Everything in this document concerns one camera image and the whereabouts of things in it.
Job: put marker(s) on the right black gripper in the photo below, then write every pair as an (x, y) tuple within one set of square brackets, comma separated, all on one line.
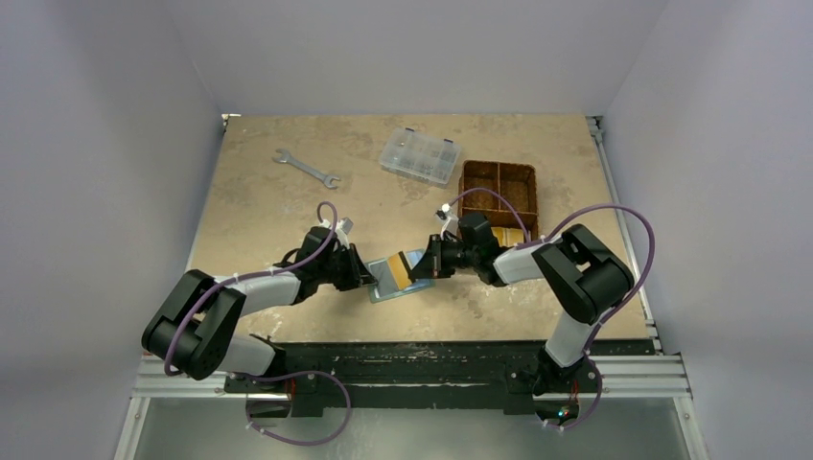
[(438, 255)]

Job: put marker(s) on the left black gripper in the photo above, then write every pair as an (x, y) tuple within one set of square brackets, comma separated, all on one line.
[(356, 276)]

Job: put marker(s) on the gold credit card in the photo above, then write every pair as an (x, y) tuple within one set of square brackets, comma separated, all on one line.
[(398, 266)]

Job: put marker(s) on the brown woven basket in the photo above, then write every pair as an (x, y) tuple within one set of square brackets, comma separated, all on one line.
[(505, 193)]

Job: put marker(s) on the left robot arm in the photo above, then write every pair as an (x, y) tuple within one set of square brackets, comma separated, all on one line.
[(194, 330)]

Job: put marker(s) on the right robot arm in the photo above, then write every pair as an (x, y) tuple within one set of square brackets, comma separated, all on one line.
[(586, 277)]

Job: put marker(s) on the clear plastic organizer box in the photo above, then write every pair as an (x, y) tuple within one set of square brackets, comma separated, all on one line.
[(413, 154)]

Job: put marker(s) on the silver open-end wrench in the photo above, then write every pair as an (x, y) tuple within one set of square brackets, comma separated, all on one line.
[(328, 180)]

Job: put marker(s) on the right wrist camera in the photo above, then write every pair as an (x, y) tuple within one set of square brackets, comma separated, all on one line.
[(448, 219)]

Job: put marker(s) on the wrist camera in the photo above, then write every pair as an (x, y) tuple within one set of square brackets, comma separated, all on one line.
[(448, 219), (342, 230)]

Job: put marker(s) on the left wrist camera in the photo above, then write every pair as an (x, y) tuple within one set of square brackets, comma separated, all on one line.
[(342, 230)]

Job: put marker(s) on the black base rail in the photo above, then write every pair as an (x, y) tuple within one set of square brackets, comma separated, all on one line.
[(495, 375)]

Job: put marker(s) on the aluminium frame rail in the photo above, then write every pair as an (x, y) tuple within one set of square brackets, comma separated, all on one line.
[(651, 373)]

